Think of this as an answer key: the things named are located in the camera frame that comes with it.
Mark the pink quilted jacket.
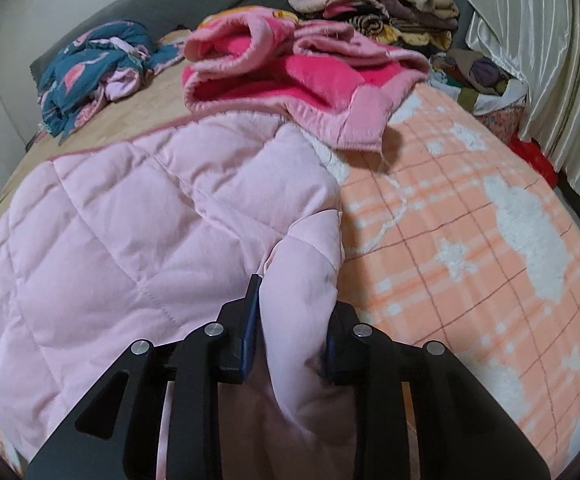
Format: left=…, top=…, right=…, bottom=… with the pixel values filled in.
left=0, top=112, right=355, bottom=479

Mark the pile of folded clothes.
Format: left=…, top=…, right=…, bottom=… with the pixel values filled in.
left=289, top=0, right=527, bottom=119

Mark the orange plaid fleece blanket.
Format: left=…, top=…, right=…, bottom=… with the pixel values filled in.
left=316, top=84, right=580, bottom=474

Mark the red cloth by curtain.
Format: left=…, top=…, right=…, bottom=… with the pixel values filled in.
left=508, top=136, right=559, bottom=188

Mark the tan bed sheet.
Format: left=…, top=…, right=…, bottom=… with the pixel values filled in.
left=0, top=58, right=189, bottom=218

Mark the blue floral padded garment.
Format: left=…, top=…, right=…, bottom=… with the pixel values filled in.
left=36, top=20, right=187, bottom=142

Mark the hot pink fleece garment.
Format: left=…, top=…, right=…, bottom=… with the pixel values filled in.
left=181, top=6, right=430, bottom=152

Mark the cream satin curtain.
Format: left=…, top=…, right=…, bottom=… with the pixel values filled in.
left=466, top=0, right=580, bottom=196

